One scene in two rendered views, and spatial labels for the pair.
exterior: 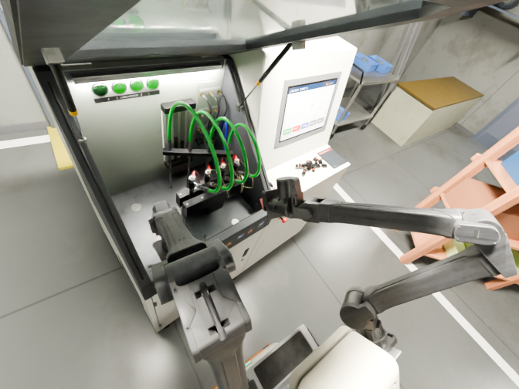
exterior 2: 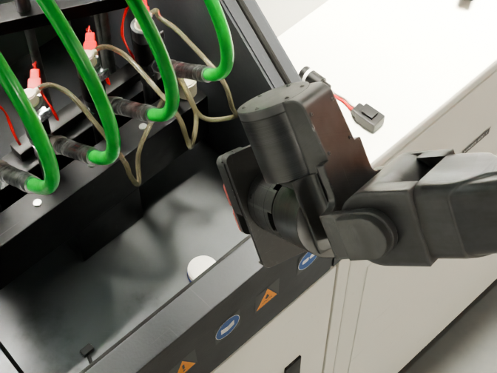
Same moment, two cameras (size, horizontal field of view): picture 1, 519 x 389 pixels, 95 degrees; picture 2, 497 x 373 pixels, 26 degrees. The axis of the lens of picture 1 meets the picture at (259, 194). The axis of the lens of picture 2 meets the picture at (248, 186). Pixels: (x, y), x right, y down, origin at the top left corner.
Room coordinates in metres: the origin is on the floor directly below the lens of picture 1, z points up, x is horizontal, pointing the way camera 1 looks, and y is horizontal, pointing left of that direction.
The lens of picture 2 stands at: (0.06, -0.15, 2.02)
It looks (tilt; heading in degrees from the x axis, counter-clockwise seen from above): 56 degrees down; 14
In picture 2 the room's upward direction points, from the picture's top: straight up
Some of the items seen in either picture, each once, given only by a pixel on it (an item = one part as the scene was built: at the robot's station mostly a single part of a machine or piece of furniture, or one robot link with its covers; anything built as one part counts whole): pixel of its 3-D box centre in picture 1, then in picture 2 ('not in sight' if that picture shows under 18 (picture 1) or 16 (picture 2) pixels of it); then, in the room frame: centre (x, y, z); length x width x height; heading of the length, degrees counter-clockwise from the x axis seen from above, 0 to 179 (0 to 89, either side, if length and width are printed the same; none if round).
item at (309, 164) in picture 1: (312, 164); not in sight; (1.19, -0.23, 1.01); 0.23 x 0.11 x 0.06; 147
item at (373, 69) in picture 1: (350, 95); not in sight; (3.70, -0.67, 0.51); 1.09 x 0.64 x 1.03; 137
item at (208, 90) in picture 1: (208, 113); not in sight; (0.99, 0.38, 1.20); 0.13 x 0.03 x 0.31; 147
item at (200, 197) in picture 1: (211, 195); (82, 183); (0.75, 0.23, 0.91); 0.34 x 0.10 x 0.15; 147
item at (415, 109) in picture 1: (429, 108); not in sight; (4.93, -2.27, 0.37); 2.25 x 0.69 x 0.73; 141
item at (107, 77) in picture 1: (158, 71); not in sight; (0.79, 0.52, 1.43); 0.54 x 0.03 x 0.02; 147
